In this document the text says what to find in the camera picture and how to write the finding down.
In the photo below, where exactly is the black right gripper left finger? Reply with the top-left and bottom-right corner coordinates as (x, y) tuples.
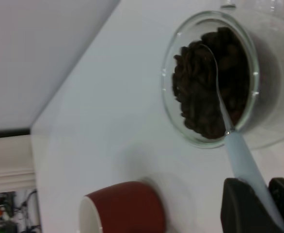
(221, 178), (284, 233)

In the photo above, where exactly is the metal spoon light blue handle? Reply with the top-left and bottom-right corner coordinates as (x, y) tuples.
(197, 43), (284, 233)

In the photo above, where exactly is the red ceramic mug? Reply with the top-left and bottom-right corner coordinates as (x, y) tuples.
(78, 181), (167, 233)

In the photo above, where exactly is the dark coffee beans heap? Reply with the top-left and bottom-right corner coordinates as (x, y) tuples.
(172, 26), (251, 139)

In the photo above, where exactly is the clear double-wall glass cup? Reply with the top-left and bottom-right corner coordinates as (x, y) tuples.
(160, 10), (284, 150)

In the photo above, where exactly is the black background cable bundle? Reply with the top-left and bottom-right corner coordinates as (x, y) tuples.
(17, 190), (41, 233)

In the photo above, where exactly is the white wall moulding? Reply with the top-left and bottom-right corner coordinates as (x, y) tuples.
(0, 134), (36, 195)

